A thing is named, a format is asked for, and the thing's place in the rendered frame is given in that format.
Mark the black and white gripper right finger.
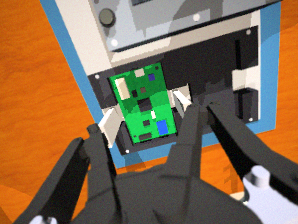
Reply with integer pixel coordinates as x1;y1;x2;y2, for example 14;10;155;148
151;89;298;224

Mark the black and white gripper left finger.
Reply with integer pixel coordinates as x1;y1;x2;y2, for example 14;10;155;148
12;106;122;224

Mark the green circuit board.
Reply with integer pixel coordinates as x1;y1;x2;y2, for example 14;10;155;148
109;62;177;143

